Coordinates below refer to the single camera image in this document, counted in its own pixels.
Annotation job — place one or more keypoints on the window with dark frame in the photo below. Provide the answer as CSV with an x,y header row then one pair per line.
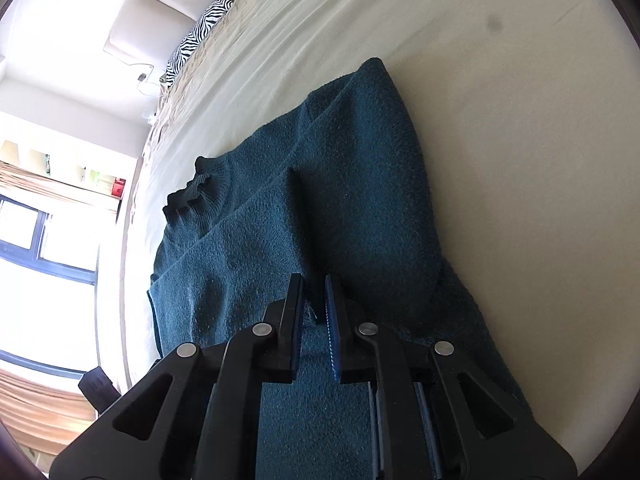
x,y
35,260

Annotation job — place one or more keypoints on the black object beside bed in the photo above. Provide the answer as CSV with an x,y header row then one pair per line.
x,y
97,385

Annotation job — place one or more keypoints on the dark teal knit sweater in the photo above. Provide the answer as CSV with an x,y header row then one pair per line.
x,y
310,210

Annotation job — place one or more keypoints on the white headboard cushion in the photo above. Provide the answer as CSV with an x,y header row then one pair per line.
x,y
155,17

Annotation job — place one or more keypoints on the white bed sheet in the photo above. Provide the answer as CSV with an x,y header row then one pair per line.
x,y
500,170

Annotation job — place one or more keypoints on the red box on shelf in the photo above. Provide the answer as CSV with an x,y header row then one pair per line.
x,y
118,188

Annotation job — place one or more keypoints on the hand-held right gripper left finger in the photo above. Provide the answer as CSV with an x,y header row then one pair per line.
x,y
296,320

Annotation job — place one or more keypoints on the beige curtain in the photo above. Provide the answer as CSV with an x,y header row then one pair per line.
x,y
55,187

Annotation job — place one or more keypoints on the zebra print pillow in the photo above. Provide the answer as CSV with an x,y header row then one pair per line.
x,y
197,35

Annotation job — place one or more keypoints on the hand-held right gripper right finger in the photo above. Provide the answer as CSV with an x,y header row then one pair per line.
x,y
332,325

